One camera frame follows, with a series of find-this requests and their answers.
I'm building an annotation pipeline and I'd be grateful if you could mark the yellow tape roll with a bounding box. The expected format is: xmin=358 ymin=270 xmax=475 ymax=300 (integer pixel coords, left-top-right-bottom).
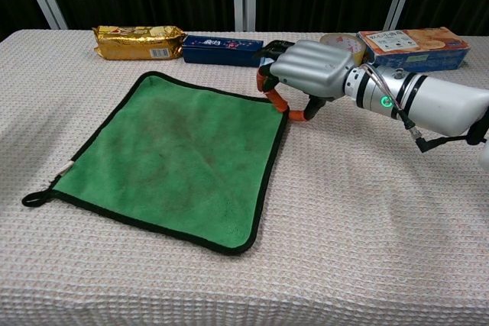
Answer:
xmin=319 ymin=33 xmax=370 ymax=67

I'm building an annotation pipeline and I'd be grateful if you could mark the beige waffle tablecloth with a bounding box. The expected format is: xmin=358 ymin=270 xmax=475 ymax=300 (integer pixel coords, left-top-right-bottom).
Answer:
xmin=0 ymin=29 xmax=489 ymax=326

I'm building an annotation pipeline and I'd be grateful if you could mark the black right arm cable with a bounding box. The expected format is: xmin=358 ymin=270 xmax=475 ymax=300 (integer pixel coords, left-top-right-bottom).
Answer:
xmin=399 ymin=110 xmax=489 ymax=153

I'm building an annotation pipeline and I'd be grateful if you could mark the orange biscuit box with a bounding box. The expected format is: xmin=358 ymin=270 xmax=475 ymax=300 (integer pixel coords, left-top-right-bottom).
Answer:
xmin=357 ymin=27 xmax=471 ymax=73

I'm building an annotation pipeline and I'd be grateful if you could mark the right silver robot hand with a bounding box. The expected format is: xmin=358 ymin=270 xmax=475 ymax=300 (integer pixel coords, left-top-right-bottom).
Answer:
xmin=252 ymin=39 xmax=356 ymax=123

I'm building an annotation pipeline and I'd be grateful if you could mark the dark blue carton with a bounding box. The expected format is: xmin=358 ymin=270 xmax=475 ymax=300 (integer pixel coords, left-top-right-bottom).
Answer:
xmin=181 ymin=34 xmax=265 ymax=68

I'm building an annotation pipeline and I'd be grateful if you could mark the gold snack packet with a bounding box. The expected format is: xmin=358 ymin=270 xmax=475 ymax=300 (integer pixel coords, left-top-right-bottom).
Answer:
xmin=92 ymin=24 xmax=187 ymax=61

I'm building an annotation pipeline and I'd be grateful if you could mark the green cloth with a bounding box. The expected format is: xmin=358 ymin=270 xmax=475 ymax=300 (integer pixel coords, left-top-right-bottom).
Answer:
xmin=21 ymin=70 xmax=290 ymax=257

